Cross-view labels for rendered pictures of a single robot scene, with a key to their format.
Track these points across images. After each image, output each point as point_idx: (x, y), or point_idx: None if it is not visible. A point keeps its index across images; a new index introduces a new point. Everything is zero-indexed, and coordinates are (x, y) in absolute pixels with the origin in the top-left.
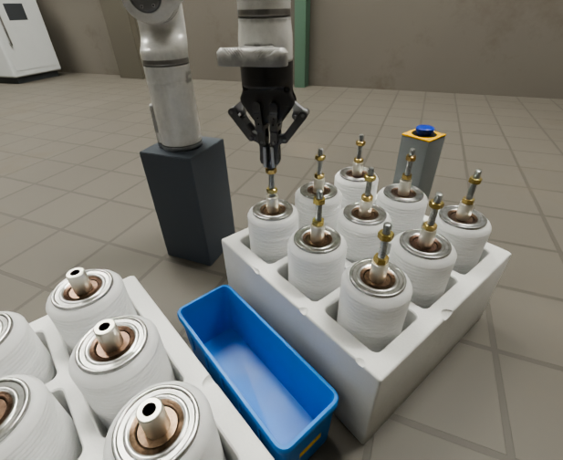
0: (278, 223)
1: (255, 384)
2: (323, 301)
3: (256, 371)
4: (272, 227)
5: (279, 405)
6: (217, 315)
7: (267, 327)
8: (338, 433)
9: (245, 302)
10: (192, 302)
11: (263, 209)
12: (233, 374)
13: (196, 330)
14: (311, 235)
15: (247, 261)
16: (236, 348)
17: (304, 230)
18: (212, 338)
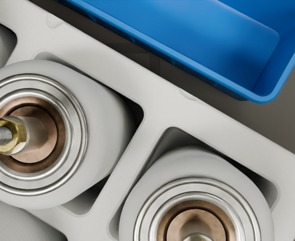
0: (154, 179)
1: (159, 18)
2: (25, 55)
3: (166, 39)
4: (168, 163)
5: (114, 3)
6: (266, 78)
7: (138, 30)
8: (31, 0)
9: (202, 70)
10: None
11: (225, 231)
12: (198, 20)
13: (287, 39)
14: (34, 121)
15: (222, 115)
16: (215, 64)
17: (69, 157)
18: (265, 66)
